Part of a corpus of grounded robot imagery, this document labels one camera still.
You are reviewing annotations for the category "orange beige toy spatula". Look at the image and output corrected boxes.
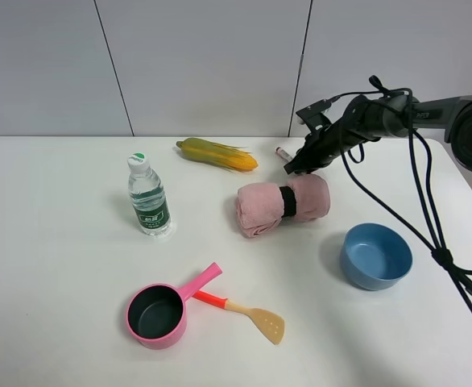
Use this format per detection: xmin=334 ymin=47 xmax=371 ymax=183
xmin=193 ymin=290 xmax=285 ymax=345

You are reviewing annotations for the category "blue plastic bowl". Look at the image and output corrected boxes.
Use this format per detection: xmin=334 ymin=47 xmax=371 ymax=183
xmin=340 ymin=223 xmax=413 ymax=291

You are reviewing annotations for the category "red white marker pen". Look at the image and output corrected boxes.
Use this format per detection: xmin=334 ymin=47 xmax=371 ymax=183
xmin=275 ymin=147 xmax=292 ymax=162

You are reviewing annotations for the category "pink toy saucepan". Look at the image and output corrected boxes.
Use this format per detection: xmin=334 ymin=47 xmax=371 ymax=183
xmin=125 ymin=263 xmax=222 ymax=350

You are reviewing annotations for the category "black cable bundle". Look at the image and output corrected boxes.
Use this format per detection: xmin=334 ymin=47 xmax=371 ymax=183
xmin=339 ymin=75 xmax=472 ymax=347

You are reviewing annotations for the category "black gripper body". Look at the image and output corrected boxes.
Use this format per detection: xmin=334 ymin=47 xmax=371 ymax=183
xmin=304 ymin=95 xmax=380 ymax=166

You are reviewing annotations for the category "rolled pink towel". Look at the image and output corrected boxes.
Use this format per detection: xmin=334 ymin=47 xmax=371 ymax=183
xmin=235 ymin=174 xmax=330 ymax=238

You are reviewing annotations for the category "clear plastic water bottle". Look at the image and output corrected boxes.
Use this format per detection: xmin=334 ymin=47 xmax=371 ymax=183
xmin=127 ymin=152 xmax=172 ymax=237

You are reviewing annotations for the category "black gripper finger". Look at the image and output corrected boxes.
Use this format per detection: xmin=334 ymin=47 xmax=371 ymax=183
xmin=284 ymin=147 xmax=321 ymax=175

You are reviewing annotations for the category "yellow toy corn cob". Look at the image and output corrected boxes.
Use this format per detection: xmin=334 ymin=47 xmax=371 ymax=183
xmin=176 ymin=138 xmax=259 ymax=172

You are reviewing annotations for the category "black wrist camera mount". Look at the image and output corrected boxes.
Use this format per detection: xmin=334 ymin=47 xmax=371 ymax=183
xmin=296 ymin=99 xmax=333 ymax=133

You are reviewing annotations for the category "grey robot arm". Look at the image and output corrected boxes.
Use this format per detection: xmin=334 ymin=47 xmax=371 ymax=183
xmin=284 ymin=91 xmax=472 ymax=174

